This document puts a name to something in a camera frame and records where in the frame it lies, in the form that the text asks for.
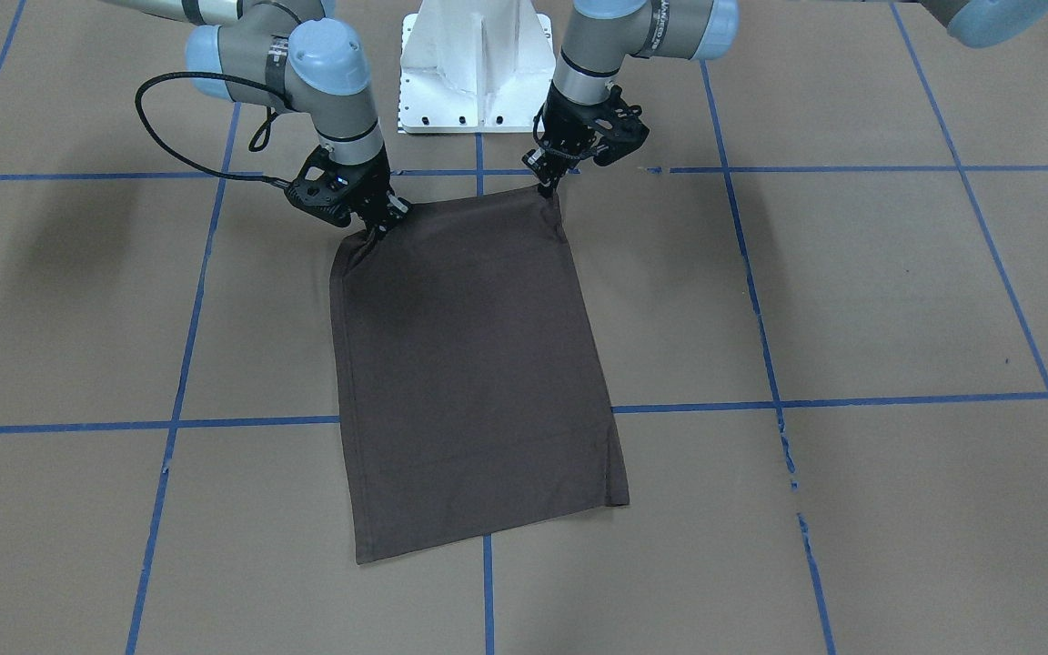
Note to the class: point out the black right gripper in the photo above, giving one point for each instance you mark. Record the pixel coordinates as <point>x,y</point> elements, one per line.
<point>372,186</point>

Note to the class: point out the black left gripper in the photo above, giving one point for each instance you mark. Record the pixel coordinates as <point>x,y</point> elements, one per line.
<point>563,127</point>

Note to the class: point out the brown t-shirt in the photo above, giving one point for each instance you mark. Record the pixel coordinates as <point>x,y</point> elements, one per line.
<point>471,398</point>

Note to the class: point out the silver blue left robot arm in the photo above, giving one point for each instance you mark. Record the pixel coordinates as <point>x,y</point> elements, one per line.
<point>602,35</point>

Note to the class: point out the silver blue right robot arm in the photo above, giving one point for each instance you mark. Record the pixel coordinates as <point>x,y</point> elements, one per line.
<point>293,58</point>

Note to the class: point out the blue tape line lengthwise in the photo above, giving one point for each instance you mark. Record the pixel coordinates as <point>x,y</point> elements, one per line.
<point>489,617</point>

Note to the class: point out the blue tape line crosswise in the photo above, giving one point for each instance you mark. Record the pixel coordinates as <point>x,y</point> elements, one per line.
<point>676,408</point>

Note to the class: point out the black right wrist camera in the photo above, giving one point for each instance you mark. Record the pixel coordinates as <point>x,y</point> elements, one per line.
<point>321,189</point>

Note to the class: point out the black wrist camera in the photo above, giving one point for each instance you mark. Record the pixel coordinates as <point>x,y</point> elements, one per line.
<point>321,189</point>
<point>620,128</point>

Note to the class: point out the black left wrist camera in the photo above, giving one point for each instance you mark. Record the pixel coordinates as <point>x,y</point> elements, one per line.
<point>620,128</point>

